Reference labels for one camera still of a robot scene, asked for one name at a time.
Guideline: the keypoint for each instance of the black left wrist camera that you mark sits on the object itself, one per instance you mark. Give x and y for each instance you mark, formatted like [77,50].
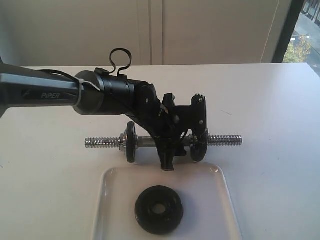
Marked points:
[199,115]

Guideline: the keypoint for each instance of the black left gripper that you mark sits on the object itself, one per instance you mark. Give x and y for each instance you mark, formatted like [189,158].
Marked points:
[167,123]

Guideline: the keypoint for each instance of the black weight plate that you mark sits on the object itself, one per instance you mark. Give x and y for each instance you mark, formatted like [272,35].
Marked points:
[199,146]
[159,209]
[131,142]

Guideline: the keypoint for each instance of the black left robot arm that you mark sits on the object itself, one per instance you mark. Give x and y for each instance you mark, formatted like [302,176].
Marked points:
[98,92]

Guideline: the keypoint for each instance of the white rectangular tray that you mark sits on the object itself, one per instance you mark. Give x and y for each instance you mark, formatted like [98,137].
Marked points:
[208,212]

